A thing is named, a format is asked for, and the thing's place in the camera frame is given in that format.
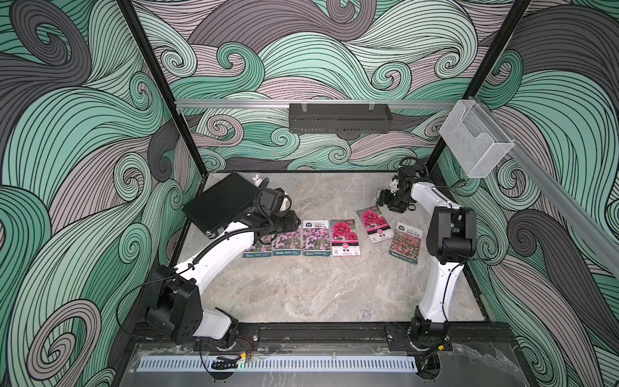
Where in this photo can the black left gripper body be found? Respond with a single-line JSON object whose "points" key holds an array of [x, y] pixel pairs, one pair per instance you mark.
{"points": [[281, 223]]}

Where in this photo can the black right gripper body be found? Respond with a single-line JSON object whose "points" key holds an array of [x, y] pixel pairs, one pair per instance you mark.
{"points": [[392, 200]]}

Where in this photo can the pink cosmos seed packet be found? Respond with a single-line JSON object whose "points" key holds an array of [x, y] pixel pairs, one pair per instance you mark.
{"points": [[315, 238], [287, 244], [260, 249]]}

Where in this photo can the hollyhock seed packet pink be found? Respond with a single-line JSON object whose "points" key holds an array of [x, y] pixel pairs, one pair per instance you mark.
{"points": [[375, 224]]}

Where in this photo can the mixed daisy flower seed packet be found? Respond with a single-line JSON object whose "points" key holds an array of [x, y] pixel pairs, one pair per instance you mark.
{"points": [[406, 243]]}

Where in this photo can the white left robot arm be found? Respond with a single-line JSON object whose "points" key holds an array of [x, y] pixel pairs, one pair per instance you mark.
{"points": [[173, 303]]}

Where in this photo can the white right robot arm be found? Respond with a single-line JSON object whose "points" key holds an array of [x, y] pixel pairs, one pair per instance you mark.
{"points": [[450, 240]]}

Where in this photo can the white rabbit figurine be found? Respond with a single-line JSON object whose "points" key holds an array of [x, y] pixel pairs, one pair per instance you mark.
{"points": [[257, 180]]}

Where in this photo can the black metal case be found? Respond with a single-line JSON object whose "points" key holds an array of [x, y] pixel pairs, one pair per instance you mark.
{"points": [[228, 201]]}

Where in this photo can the clear acrylic wall holder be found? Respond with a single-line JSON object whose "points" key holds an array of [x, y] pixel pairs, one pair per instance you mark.
{"points": [[475, 138]]}

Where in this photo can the black wall tray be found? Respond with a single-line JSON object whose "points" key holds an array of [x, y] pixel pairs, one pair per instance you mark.
{"points": [[340, 119]]}

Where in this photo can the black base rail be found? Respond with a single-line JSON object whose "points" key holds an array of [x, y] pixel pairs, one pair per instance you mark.
{"points": [[266, 338]]}

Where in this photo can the aluminium rail back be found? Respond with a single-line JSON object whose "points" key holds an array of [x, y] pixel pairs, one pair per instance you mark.
{"points": [[244, 103]]}

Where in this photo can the aluminium rail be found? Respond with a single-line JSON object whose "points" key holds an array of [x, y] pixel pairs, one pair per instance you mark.
{"points": [[244, 103], [572, 174]]}

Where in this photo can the aluminium rail right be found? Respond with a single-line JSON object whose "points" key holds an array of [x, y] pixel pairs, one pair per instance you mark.
{"points": [[572, 174]]}

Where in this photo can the white slotted cable duct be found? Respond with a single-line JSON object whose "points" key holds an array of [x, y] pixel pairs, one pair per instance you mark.
{"points": [[314, 363]]}

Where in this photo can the black corner frame post right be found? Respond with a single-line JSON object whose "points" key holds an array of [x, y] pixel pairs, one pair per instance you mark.
{"points": [[498, 45]]}

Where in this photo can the black corner frame post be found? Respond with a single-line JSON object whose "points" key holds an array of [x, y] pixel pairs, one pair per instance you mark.
{"points": [[139, 35], [498, 45]]}

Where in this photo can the black corner frame post left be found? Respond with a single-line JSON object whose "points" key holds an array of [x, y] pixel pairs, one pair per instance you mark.
{"points": [[139, 35]]}

